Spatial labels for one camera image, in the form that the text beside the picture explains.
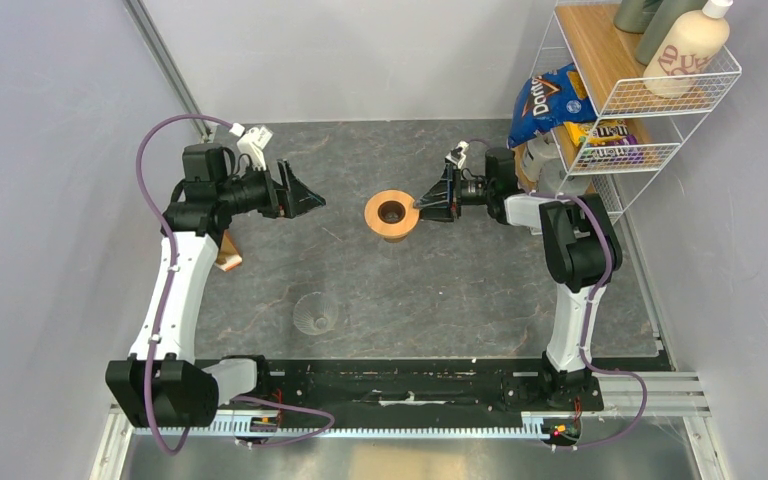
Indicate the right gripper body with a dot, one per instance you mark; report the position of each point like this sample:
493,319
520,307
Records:
468,192

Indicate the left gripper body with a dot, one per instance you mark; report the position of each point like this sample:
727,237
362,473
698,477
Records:
255,192

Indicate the brown paper coffee filters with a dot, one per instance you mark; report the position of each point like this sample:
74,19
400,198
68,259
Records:
228,255

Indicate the clear glass dripper cone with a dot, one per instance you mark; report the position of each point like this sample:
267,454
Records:
316,314

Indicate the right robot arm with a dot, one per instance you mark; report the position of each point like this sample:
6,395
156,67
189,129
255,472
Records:
580,247

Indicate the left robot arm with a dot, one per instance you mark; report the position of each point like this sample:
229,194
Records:
159,383

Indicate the blue doritos chip bag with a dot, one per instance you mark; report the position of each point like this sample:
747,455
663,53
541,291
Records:
547,101

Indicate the yellow m&m candy bag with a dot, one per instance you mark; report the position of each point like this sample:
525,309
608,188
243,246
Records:
608,141

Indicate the green pump bottle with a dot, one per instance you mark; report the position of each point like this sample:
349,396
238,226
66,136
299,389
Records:
664,18
634,16

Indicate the cream pump lotion bottle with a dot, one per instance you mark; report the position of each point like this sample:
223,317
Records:
687,49

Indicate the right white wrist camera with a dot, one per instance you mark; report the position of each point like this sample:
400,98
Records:
457,156

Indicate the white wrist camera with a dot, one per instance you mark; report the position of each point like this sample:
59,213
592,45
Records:
252,141
457,156

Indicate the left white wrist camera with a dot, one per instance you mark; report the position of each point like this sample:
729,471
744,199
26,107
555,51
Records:
252,141

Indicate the white wire shelf rack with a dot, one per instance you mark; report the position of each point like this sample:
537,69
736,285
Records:
580,34

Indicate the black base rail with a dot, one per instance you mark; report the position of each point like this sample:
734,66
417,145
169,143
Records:
425,392

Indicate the aluminium frame post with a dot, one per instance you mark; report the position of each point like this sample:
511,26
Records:
160,52

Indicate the white cable duct strip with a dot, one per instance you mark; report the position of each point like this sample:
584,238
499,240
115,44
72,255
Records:
261,424

